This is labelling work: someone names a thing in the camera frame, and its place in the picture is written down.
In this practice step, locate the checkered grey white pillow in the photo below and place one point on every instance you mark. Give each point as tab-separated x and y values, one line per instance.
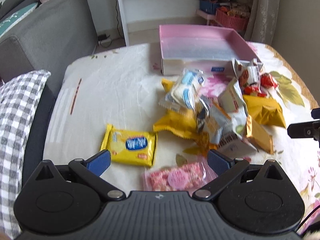
19	100

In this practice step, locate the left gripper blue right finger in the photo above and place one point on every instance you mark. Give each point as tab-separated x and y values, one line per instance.
228	171

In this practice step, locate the pink candy bag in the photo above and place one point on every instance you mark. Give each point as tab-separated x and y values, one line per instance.
188	177

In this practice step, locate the yellow biscuit packet blue logo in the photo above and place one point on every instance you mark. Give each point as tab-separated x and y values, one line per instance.
130	147

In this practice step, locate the white blue bread packet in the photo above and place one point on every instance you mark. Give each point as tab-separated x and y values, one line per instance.
184	94

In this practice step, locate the yellow orange snack bag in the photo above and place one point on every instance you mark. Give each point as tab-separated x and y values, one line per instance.
265	111

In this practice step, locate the blue storage bin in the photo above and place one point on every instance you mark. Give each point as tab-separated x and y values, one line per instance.
210	6

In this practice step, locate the brown biscuit packet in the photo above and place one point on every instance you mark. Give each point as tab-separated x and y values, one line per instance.
258	136

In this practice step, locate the red candy packet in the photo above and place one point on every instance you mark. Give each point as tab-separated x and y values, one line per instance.
266	81

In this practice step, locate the pink cardboard box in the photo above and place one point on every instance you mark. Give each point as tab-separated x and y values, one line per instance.
207	48

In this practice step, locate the white nut snack packet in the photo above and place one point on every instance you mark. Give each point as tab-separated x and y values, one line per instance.
247	74

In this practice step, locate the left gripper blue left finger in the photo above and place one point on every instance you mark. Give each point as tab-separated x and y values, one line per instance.
89	171

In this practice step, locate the grey sofa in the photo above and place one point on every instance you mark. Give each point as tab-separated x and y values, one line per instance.
51	37

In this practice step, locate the lace curtain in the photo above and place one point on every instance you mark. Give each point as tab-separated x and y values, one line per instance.
262	21

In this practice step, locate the white grey snack packet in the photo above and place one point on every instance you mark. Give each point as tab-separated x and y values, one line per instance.
222	117

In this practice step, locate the floral tablecloth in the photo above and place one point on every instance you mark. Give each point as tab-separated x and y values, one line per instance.
122	88

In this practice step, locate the white bookshelf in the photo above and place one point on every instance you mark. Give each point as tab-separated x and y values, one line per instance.
140	19

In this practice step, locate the large yellow snack bag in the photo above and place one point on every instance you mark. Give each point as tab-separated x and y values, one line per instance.
184	126

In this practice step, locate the pink plastic basket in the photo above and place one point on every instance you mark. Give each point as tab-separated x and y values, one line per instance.
233	22

